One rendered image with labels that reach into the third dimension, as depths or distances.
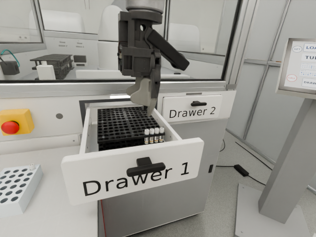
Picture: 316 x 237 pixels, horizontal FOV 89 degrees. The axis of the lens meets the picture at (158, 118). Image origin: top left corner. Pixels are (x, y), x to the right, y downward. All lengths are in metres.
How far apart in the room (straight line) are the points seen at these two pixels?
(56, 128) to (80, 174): 0.36
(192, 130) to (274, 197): 0.84
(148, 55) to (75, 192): 0.30
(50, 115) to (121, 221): 0.70
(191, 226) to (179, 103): 0.92
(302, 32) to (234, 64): 1.32
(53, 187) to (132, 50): 0.41
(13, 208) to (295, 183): 1.34
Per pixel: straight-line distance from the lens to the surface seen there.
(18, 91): 0.66
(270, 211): 1.53
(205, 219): 1.41
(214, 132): 0.90
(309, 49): 1.14
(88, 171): 0.34
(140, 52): 0.34
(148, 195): 0.97
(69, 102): 0.63
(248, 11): 0.84
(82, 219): 0.45
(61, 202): 0.49
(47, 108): 0.65
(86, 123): 0.53
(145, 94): 0.36
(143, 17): 0.34
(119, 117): 0.53
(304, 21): 2.11
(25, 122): 0.64
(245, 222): 1.46
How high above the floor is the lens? 1.12
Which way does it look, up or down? 24 degrees down
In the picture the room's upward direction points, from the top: 4 degrees clockwise
